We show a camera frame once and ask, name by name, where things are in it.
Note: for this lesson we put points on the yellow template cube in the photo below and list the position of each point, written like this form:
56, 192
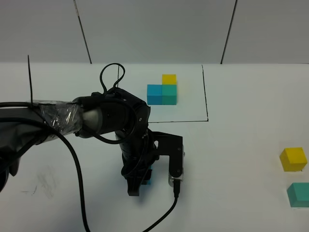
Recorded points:
169, 79

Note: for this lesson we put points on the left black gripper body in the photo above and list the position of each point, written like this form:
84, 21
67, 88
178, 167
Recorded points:
136, 154

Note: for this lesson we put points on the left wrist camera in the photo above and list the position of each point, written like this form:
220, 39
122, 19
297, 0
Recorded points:
172, 146

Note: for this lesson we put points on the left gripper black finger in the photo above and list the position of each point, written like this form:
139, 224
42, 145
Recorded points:
133, 186

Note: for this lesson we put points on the blue template cube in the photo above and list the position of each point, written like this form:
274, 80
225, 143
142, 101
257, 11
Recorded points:
154, 95

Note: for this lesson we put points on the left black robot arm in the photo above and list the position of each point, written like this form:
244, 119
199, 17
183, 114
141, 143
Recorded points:
114, 117

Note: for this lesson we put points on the green template cube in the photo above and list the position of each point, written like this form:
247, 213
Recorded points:
169, 94

